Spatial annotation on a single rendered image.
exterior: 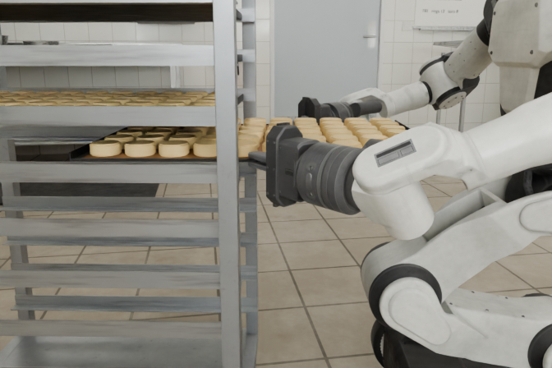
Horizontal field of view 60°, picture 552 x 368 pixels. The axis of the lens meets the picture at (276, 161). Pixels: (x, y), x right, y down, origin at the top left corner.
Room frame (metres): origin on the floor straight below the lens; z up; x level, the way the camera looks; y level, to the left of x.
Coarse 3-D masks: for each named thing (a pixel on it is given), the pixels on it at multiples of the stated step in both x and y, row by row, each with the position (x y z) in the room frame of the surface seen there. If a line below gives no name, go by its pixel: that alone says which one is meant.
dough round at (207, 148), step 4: (200, 140) 0.79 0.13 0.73; (204, 140) 0.79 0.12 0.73; (208, 140) 0.79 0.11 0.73; (212, 140) 0.79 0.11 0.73; (196, 144) 0.76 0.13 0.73; (200, 144) 0.76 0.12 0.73; (204, 144) 0.76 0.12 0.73; (208, 144) 0.76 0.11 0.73; (212, 144) 0.76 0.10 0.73; (196, 148) 0.76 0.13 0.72; (200, 148) 0.76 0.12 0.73; (204, 148) 0.75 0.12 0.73; (208, 148) 0.75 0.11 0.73; (212, 148) 0.76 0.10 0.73; (196, 152) 0.76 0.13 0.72; (200, 152) 0.76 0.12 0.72; (204, 152) 0.75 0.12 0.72; (208, 152) 0.75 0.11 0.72; (212, 152) 0.76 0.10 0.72; (216, 152) 0.76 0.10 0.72; (200, 156) 0.76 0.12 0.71; (204, 156) 0.76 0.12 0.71; (208, 156) 0.76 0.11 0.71; (212, 156) 0.76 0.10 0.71
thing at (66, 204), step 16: (16, 208) 1.14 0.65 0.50; (32, 208) 1.14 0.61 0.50; (48, 208) 1.14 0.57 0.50; (64, 208) 1.14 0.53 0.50; (80, 208) 1.14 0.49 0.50; (96, 208) 1.14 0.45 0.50; (112, 208) 1.14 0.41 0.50; (128, 208) 1.14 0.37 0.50; (144, 208) 1.14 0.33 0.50; (160, 208) 1.14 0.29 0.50; (176, 208) 1.14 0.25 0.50; (192, 208) 1.14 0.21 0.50; (208, 208) 1.14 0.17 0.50; (240, 208) 1.14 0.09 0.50; (256, 208) 1.14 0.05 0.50
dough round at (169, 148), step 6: (162, 144) 0.76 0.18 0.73; (168, 144) 0.76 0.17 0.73; (174, 144) 0.76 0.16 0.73; (180, 144) 0.76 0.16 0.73; (186, 144) 0.77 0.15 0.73; (162, 150) 0.76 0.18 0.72; (168, 150) 0.75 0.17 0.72; (174, 150) 0.75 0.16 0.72; (180, 150) 0.76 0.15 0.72; (186, 150) 0.77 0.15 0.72; (168, 156) 0.76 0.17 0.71; (174, 156) 0.76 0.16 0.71; (180, 156) 0.76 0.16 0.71
